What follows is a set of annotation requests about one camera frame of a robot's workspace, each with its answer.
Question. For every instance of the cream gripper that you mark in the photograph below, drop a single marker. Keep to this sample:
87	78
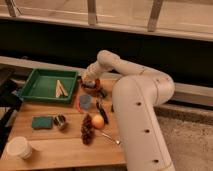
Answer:
86	78

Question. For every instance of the red bowl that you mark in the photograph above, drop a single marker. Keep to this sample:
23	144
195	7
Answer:
91	89

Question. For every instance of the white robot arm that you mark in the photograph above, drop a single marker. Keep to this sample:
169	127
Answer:
134	97

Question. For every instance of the small dark object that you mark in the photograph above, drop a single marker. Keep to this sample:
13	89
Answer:
102	93

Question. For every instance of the blue plastic cup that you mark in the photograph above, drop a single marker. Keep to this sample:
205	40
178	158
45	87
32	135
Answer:
85	101

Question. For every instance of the wooden wedge pieces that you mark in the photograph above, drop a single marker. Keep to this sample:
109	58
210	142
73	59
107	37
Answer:
60	90

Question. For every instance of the green plastic tray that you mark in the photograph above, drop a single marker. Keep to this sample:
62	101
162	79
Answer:
41	85

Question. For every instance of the orange fruit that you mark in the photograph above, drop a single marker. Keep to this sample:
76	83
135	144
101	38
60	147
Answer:
98	122

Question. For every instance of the small metal cup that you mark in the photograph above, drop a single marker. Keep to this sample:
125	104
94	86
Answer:
60	121

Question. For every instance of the dark grape bunch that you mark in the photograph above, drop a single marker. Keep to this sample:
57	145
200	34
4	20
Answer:
87	130

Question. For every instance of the green sponge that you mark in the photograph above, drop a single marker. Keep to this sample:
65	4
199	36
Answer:
42	122

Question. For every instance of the silver fork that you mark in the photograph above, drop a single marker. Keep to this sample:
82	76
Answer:
118	142

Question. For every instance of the white lidded container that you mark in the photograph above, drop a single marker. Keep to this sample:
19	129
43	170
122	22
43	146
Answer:
19	147

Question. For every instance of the black handled utensil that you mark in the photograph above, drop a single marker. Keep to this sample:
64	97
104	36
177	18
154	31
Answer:
102	111

